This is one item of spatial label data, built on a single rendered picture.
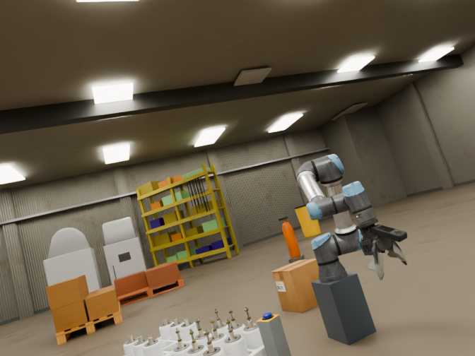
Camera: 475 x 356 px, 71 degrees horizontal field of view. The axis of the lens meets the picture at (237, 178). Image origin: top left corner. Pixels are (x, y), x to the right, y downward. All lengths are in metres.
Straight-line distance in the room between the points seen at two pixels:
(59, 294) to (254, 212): 7.66
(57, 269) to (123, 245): 1.16
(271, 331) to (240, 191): 9.72
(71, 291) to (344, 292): 3.41
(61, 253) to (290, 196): 7.51
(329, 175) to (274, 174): 9.95
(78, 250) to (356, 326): 5.73
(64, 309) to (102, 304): 0.41
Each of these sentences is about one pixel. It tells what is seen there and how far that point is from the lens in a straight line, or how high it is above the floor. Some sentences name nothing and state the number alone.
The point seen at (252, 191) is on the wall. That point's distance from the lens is 11.21.
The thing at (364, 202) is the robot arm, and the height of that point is 0.66.
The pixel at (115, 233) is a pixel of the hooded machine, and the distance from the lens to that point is 6.96.
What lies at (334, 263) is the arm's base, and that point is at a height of 0.38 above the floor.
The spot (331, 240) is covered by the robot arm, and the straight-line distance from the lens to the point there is 1.87.
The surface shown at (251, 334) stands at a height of 0.24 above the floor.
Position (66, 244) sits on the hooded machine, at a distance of 6.98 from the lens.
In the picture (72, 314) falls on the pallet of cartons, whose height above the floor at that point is 0.27.
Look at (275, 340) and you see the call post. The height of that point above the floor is 0.24.
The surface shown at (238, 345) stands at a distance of 1.57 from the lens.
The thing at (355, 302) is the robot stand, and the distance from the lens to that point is 1.91.
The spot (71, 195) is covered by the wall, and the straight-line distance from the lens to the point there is 10.51.
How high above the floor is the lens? 0.71
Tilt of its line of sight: 8 degrees up
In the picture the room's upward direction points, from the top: 16 degrees counter-clockwise
